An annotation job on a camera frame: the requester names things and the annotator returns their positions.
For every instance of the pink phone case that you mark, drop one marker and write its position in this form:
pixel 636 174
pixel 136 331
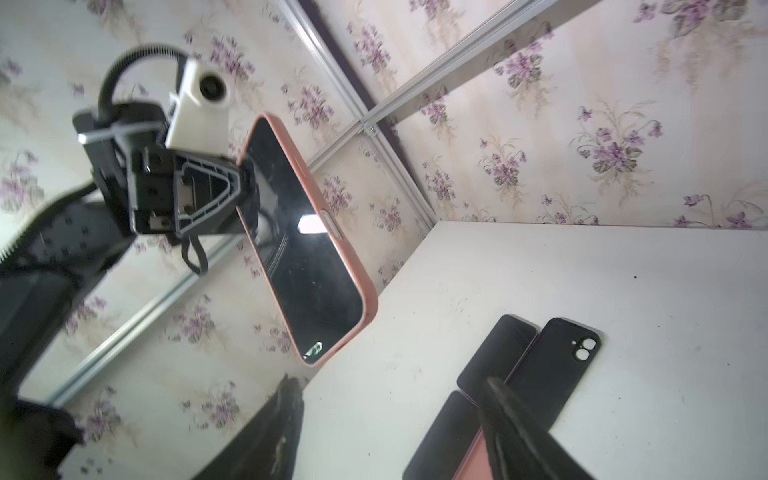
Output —
pixel 475 465

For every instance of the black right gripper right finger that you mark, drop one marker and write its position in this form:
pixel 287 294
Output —
pixel 517 446

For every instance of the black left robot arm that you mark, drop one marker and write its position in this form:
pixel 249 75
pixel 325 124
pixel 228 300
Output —
pixel 53 265

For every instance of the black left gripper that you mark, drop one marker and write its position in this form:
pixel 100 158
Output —
pixel 205 196

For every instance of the aluminium frame top bar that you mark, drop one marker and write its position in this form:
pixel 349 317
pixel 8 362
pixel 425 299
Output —
pixel 307 23

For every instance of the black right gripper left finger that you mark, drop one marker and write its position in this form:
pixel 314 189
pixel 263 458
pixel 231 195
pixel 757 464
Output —
pixel 266 447

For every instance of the black phone pink edge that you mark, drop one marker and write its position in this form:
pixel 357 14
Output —
pixel 321 287

